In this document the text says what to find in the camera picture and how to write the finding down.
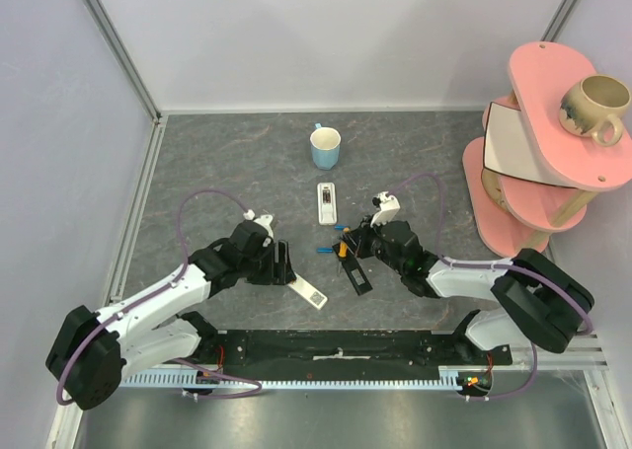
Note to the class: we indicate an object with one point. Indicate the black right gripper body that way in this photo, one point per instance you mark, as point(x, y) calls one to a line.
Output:
point(354, 245)

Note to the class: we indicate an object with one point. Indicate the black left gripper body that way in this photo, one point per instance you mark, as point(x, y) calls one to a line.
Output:
point(262, 266)

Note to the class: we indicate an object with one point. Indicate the yellow handled screwdriver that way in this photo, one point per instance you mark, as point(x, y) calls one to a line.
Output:
point(343, 248)

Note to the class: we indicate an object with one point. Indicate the black remote control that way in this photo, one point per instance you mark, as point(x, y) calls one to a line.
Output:
point(354, 273)

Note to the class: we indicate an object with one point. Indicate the white remote with QR label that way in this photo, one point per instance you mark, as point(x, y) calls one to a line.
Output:
point(308, 292)

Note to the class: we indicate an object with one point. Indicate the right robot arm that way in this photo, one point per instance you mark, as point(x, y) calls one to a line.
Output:
point(538, 302)

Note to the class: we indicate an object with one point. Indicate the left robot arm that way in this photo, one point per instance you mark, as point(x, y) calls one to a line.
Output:
point(94, 351)

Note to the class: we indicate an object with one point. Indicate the white remote control upper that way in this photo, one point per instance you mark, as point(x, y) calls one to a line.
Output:
point(327, 204)

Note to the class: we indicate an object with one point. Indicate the light blue cup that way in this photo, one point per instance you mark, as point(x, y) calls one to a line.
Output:
point(325, 143)

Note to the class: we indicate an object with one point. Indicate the pink wooden shelf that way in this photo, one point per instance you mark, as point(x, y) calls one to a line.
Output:
point(528, 178)

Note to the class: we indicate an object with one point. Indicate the beige ceramic mug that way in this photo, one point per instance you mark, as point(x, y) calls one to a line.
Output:
point(594, 108)

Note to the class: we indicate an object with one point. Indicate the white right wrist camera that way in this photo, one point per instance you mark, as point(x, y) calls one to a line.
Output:
point(387, 206)

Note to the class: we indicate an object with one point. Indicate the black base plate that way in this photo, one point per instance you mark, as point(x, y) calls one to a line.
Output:
point(241, 348)

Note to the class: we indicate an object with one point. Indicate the light blue cable duct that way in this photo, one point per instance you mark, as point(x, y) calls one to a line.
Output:
point(175, 377)

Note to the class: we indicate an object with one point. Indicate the aluminium frame rail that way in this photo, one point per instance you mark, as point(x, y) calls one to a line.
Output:
point(84, 139)

